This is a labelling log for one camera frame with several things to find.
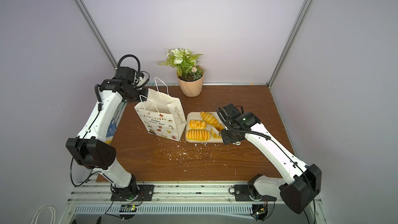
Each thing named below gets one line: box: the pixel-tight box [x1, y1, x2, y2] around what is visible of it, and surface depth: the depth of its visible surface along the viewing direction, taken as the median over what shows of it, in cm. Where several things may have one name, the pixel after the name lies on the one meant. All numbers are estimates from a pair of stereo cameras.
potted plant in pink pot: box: [157, 48, 205, 97], surface depth 102 cm
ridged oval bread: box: [200, 111, 225, 132], surface depth 98 cm
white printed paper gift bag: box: [133, 76, 188, 142], surface depth 82 cm
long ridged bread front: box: [186, 129, 210, 142], surface depth 91 cm
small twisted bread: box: [188, 119, 207, 131], surface depth 95 cm
